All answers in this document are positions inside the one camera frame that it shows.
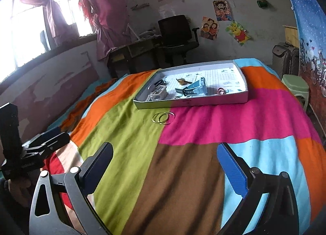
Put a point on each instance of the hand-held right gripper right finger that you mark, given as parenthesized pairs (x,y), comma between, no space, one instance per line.
(231,171)

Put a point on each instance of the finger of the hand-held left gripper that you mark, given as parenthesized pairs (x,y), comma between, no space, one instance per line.
(54,143)
(52,132)

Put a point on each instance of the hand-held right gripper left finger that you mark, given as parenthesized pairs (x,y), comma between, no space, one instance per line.
(99,163)

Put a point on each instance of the thin metal bangle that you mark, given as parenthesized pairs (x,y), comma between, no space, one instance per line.
(153,118)
(174,116)

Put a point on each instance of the white cardboard box tray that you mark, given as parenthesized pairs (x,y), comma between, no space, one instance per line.
(191,104)

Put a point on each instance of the light blue wrist watch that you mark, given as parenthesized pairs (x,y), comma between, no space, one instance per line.
(196,89)

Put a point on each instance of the clear plastic box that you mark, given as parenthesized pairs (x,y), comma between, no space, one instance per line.
(159,93)

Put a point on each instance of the black hair band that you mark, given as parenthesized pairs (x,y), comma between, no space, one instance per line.
(160,82)

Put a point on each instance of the person's left hand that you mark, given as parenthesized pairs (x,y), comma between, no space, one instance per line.
(17,190)

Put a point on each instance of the colourful patchwork blanket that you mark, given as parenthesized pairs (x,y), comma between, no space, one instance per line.
(203,123)

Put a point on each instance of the silver hair clip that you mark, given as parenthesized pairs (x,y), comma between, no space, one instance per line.
(151,88)

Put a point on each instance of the window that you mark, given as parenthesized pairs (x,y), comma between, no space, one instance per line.
(25,34)

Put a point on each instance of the green plastic stool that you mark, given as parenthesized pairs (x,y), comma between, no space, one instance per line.
(294,82)

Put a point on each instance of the dark red tied curtain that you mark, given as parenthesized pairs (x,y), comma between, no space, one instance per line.
(54,13)

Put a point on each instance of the dark wooden desk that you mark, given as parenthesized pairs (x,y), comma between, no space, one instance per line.
(137,49)

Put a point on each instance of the grey suitcase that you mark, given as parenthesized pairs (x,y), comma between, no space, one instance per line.
(279,54)

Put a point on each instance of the dark suitcase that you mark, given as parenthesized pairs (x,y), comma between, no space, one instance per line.
(296,59)

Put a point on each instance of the pink curtain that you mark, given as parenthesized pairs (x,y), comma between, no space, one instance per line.
(107,8)

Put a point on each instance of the yellow bear poster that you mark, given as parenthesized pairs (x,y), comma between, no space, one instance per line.
(238,32)

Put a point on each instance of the cartoon family poster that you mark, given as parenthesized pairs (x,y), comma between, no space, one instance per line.
(210,27)

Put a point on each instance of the black office chair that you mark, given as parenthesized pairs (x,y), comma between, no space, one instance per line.
(174,29)

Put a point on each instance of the anime cartoon poster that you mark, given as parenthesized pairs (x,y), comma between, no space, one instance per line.
(222,10)

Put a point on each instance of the green hanging ornament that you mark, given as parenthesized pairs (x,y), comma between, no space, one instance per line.
(261,3)

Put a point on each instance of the blue printed fabric wardrobe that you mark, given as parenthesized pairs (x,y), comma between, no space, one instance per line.
(305,8)

